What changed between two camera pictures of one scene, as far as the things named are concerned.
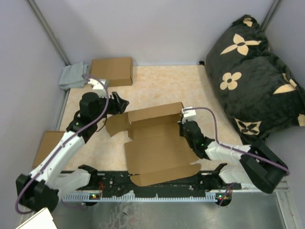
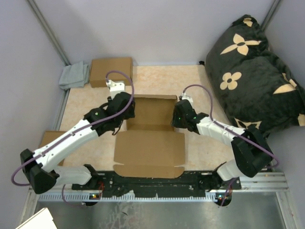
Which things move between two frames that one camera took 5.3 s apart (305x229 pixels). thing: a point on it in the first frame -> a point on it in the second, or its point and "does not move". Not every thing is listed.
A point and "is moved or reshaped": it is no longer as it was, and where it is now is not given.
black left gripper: x=118 y=105 -> x=131 y=114
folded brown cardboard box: x=117 y=71 does not move
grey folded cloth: x=71 y=76 does not move
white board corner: x=43 y=220 does not move
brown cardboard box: x=158 y=151 is moved or reshaped
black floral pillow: x=252 y=88 does not move
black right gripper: x=180 y=127 -> x=175 y=122
